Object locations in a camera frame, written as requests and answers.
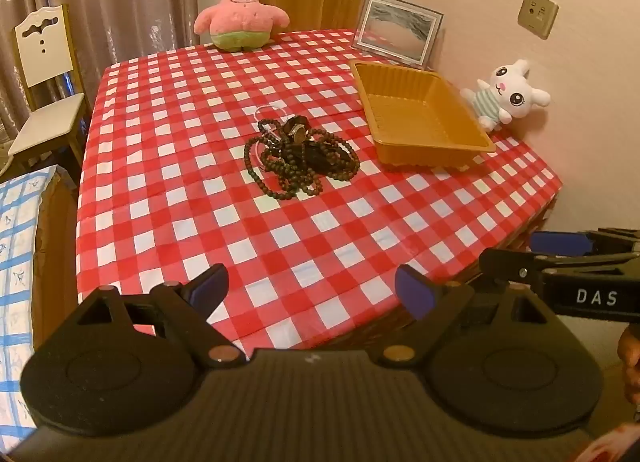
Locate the white bunny plush toy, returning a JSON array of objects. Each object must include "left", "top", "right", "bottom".
[{"left": 460, "top": 59, "right": 552, "bottom": 132}]

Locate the yellow plastic tray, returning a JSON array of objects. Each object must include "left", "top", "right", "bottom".
[{"left": 350, "top": 61, "right": 497, "bottom": 166}]

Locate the blue checked cloth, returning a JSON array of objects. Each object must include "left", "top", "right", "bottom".
[{"left": 0, "top": 165, "right": 68, "bottom": 443}]

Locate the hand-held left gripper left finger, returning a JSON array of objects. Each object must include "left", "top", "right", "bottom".
[{"left": 65, "top": 263, "right": 248, "bottom": 369}]

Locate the clear picture frame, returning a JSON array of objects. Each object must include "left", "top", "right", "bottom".
[{"left": 351, "top": 0, "right": 445, "bottom": 70}]

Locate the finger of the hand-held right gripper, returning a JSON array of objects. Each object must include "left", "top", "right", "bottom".
[
  {"left": 529, "top": 228, "right": 640, "bottom": 257},
  {"left": 477, "top": 248, "right": 640, "bottom": 293}
]

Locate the person's right hand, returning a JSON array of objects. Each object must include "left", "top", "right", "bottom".
[{"left": 616, "top": 328, "right": 640, "bottom": 423}]

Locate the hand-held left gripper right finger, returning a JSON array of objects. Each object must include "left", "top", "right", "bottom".
[{"left": 381, "top": 264, "right": 566, "bottom": 368}]

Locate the white wooden chair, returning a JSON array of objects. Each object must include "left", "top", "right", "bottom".
[{"left": 7, "top": 4, "right": 91, "bottom": 175}]

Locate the pink starfish plush toy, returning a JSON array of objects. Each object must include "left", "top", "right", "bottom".
[{"left": 193, "top": 0, "right": 291, "bottom": 54}]

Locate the dark olive bead necklace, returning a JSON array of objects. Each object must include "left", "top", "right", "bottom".
[{"left": 243, "top": 134, "right": 327, "bottom": 201}]

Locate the white pearl necklace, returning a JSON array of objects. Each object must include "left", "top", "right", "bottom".
[{"left": 254, "top": 105, "right": 289, "bottom": 132}]

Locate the red checked tablecloth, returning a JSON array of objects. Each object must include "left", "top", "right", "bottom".
[{"left": 76, "top": 28, "right": 563, "bottom": 350}]

